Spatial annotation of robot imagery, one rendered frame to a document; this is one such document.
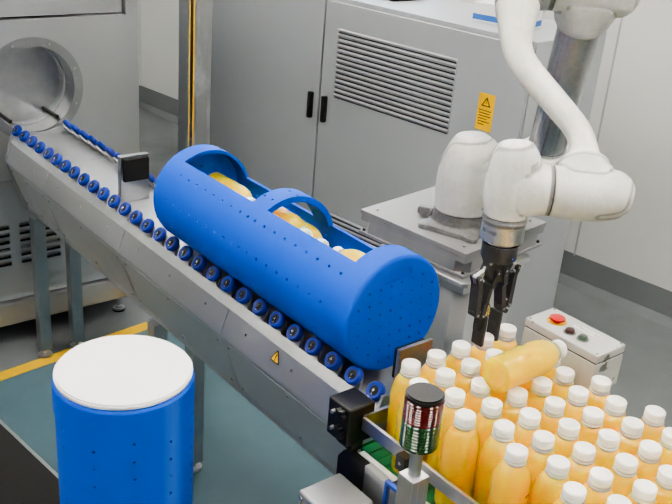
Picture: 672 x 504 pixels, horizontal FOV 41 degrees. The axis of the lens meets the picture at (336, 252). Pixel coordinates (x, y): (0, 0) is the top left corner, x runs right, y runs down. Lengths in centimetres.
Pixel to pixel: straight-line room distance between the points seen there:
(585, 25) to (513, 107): 135
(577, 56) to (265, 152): 252
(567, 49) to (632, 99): 246
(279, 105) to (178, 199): 197
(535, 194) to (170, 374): 81
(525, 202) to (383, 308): 42
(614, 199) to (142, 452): 104
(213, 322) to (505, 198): 98
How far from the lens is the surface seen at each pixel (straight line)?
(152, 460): 188
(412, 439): 147
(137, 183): 304
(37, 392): 378
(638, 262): 485
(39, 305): 387
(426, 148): 379
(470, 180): 248
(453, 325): 255
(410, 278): 202
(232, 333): 239
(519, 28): 205
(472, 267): 249
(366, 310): 197
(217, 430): 351
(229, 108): 469
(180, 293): 259
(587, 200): 182
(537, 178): 180
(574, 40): 224
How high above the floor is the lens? 203
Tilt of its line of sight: 24 degrees down
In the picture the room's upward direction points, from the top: 5 degrees clockwise
